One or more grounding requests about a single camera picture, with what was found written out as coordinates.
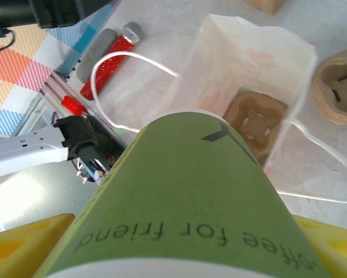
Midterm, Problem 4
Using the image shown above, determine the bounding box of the green paper coffee cup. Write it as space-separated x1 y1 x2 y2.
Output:
41 107 332 278

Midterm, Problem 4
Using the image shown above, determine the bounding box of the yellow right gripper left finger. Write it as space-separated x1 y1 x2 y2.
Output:
0 213 75 278

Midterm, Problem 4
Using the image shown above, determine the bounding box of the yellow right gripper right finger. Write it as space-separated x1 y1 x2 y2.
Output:
291 214 347 278

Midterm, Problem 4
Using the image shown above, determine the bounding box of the white flower paper bag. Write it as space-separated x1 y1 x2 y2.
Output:
90 14 347 203

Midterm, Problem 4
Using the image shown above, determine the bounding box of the red glitter toy microphone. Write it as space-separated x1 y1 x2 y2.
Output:
79 21 145 101

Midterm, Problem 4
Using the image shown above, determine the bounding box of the red plastic block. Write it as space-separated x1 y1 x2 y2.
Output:
61 96 84 115

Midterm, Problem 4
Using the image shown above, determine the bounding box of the small connector board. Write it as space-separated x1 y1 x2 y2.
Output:
76 160 109 185

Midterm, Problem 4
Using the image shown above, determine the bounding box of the single pulp cup carrier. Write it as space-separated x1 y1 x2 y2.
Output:
222 92 288 163

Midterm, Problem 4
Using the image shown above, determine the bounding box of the stack of pulp cup carriers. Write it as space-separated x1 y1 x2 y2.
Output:
311 45 347 126

